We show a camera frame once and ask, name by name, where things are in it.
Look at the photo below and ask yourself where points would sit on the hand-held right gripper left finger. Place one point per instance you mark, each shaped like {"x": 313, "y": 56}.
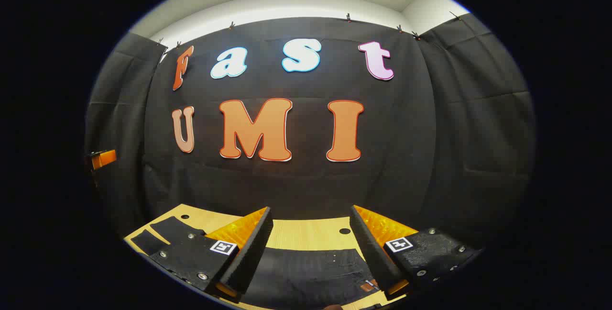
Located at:
{"x": 251, "y": 252}

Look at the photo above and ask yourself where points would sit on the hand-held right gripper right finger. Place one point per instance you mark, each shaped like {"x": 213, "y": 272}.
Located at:
{"x": 370, "y": 252}

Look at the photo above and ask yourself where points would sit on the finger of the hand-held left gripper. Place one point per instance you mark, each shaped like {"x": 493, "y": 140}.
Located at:
{"x": 105, "y": 159}

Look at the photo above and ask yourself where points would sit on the dark blue jeans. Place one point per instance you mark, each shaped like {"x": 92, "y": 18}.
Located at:
{"x": 306, "y": 271}

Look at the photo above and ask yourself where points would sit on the black backdrop cloth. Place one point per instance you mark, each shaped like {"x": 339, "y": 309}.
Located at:
{"x": 420, "y": 147}

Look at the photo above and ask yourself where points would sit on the row of small backdrop clips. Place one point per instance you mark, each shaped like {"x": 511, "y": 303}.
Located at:
{"x": 348, "y": 17}

